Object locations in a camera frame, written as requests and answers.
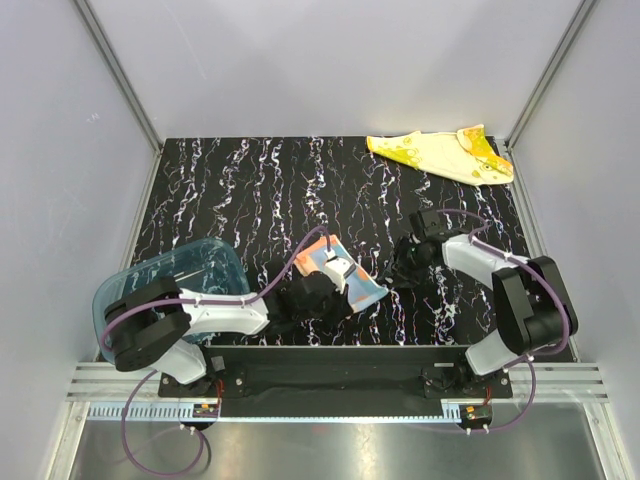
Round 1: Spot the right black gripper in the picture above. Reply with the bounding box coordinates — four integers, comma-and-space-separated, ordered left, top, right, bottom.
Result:
378, 235, 434, 289

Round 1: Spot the orange polka dot towel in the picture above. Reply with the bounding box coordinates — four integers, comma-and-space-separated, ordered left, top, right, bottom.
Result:
294, 235, 389, 313

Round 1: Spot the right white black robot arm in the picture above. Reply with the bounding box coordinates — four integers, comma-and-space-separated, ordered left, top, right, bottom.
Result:
379, 230, 577, 397

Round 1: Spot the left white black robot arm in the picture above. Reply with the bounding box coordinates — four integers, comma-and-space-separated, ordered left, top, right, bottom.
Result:
93, 271, 354, 396

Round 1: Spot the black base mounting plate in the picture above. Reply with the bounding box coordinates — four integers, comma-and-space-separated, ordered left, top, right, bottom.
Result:
158, 345, 513, 400

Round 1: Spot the blue transparent plastic bin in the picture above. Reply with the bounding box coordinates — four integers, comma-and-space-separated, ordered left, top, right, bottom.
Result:
92, 238, 250, 338

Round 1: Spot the black marbled table mat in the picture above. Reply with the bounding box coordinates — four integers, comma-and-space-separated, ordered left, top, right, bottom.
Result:
133, 137, 528, 346

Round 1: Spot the yellow cream towel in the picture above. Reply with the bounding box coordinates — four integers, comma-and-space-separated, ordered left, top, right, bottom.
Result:
366, 124, 515, 186

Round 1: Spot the left small connector box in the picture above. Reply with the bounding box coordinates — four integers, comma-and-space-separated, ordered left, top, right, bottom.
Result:
192, 402, 221, 418

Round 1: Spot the right orange connector box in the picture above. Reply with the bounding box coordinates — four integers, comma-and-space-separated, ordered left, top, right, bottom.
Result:
461, 404, 493, 428

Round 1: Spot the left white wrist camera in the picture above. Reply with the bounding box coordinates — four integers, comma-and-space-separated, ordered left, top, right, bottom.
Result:
322, 250, 356, 294

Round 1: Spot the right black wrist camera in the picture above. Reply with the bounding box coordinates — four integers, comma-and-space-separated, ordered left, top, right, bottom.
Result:
409, 210, 464, 243

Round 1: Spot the aluminium front rail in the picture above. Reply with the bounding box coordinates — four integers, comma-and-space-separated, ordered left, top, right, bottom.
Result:
66, 363, 608, 423

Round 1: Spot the right aluminium frame post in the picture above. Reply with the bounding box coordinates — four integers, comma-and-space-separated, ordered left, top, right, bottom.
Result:
504, 0, 599, 153

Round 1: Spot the aluminium frame post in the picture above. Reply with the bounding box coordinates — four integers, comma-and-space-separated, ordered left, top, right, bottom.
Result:
504, 0, 599, 153
71, 0, 164, 154

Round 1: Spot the left aluminium frame post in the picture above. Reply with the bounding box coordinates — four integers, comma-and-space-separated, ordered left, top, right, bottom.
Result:
71, 0, 164, 154

